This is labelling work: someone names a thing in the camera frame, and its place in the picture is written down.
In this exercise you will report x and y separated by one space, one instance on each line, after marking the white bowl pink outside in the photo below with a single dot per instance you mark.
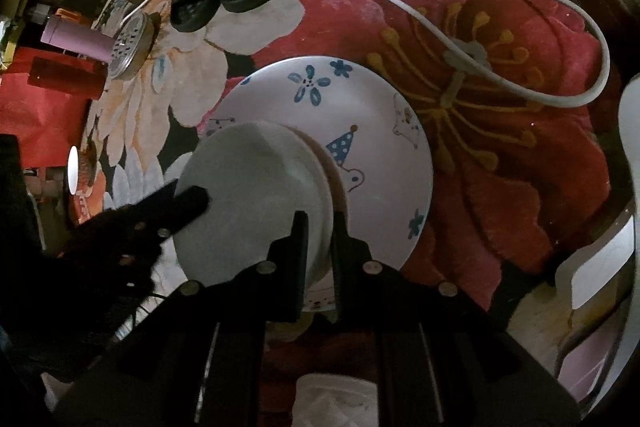
327 227
250 187
75 169

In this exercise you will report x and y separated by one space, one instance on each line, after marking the white cloth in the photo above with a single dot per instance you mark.
335 399

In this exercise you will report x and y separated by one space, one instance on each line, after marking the red box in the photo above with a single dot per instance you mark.
45 107

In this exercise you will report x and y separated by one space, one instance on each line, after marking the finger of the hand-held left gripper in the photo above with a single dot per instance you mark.
187 204

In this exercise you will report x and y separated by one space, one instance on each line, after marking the small bear print plate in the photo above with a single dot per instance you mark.
370 107

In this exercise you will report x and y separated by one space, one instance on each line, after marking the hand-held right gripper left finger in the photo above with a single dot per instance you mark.
300 257

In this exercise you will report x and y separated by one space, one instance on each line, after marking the floral rug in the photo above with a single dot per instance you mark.
500 182

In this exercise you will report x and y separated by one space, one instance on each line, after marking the perforated metal tin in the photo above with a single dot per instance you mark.
131 49

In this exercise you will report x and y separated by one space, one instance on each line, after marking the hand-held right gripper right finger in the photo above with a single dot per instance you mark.
338 257

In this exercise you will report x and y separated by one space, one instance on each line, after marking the pink bottle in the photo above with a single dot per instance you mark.
80 39

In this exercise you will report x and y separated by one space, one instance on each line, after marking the white plastic object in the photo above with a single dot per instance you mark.
600 267

